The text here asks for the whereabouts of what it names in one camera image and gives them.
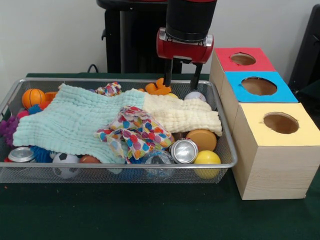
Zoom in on mint waffle cloth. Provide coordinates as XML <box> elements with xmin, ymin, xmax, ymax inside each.
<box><xmin>11</xmin><ymin>83</ymin><xmax>148</xmax><ymax>165</ymax></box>

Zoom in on yellow ball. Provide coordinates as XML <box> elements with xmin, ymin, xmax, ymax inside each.
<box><xmin>192</xmin><ymin>149</ymin><xmax>222</xmax><ymax>180</ymax></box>

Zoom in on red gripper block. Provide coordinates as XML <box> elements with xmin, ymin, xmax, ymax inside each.
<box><xmin>156</xmin><ymin>27</ymin><xmax>215</xmax><ymax>91</ymax></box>

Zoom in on white toy baseball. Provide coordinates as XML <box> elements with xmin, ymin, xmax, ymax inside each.
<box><xmin>184</xmin><ymin>91</ymin><xmax>208</xmax><ymax>103</ymax></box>

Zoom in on orange toy basketball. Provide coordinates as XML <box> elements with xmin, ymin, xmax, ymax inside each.
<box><xmin>21</xmin><ymin>88</ymin><xmax>47</xmax><ymax>110</ymax></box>

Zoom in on dark green table cloth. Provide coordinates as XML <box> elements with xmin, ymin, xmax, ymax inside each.
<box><xmin>0</xmin><ymin>72</ymin><xmax>320</xmax><ymax>240</ymax></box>

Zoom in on black cable loop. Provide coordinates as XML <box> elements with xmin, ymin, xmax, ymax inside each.
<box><xmin>87</xmin><ymin>63</ymin><xmax>101</xmax><ymax>74</ymax></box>

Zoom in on cream waffle cloth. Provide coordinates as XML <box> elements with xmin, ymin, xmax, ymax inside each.
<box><xmin>142</xmin><ymin>92</ymin><xmax>223</xmax><ymax>138</ymax></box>

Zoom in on black upright panel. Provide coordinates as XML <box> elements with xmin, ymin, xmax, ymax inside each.
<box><xmin>287</xmin><ymin>4</ymin><xmax>320</xmax><ymax>87</ymax></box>

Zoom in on crushed silver can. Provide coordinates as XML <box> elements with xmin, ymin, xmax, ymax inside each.
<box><xmin>169</xmin><ymin>138</ymin><xmax>200</xmax><ymax>165</ymax></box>

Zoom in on orange rubber toy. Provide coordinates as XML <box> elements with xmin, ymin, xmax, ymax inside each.
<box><xmin>144</xmin><ymin>77</ymin><xmax>173</xmax><ymax>96</ymax></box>

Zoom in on red and silver can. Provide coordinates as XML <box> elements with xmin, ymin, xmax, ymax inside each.
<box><xmin>4</xmin><ymin>146</ymin><xmax>37</xmax><ymax>163</ymax></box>

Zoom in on wooden box three round holes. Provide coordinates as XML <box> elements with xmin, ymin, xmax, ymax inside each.
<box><xmin>208</xmin><ymin>46</ymin><xmax>315</xmax><ymax>201</ymax></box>

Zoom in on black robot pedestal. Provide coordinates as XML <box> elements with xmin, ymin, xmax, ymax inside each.
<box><xmin>96</xmin><ymin>0</ymin><xmax>202</xmax><ymax>75</ymax></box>

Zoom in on silver wire mesh bin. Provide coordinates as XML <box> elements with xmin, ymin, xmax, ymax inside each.
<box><xmin>0</xmin><ymin>77</ymin><xmax>239</xmax><ymax>185</ymax></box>

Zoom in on polka dot paper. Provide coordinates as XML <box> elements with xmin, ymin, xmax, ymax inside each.
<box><xmin>93</xmin><ymin>105</ymin><xmax>176</xmax><ymax>161</ymax></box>

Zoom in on small soccer ball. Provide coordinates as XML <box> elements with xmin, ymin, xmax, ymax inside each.
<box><xmin>51</xmin><ymin>152</ymin><xmax>81</xmax><ymax>180</ymax></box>

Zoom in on crushed clear plastic bottle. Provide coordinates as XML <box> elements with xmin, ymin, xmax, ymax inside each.
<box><xmin>143</xmin><ymin>149</ymin><xmax>176</xmax><ymax>180</ymax></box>

